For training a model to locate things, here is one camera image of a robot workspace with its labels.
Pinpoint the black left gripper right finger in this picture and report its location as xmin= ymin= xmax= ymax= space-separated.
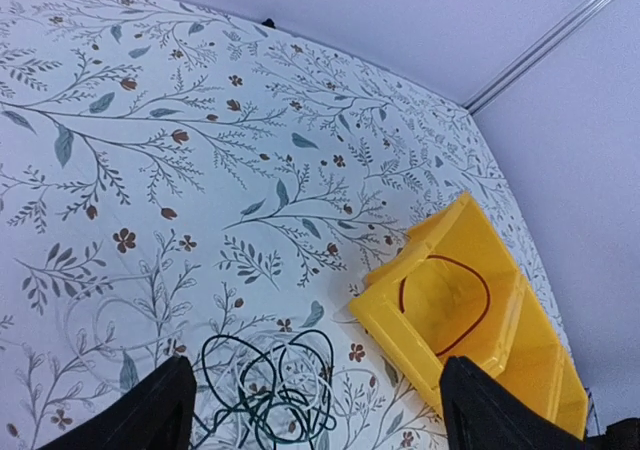
xmin=440 ymin=357 xmax=583 ymax=450

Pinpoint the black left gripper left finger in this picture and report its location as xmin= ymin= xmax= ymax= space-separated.
xmin=43 ymin=356 xmax=196 ymax=450

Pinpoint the dark green cable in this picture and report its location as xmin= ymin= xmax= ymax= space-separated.
xmin=192 ymin=328 xmax=337 ymax=444

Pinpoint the red cable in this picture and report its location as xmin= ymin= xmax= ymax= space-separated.
xmin=398 ymin=254 xmax=491 ymax=359

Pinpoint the yellow three-compartment bin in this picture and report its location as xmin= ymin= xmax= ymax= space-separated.
xmin=349 ymin=193 xmax=588 ymax=438

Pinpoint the floral table mat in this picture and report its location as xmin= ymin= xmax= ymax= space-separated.
xmin=1 ymin=0 xmax=563 ymax=449

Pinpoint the right aluminium frame post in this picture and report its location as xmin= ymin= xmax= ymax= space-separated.
xmin=463 ymin=0 xmax=614 ymax=115

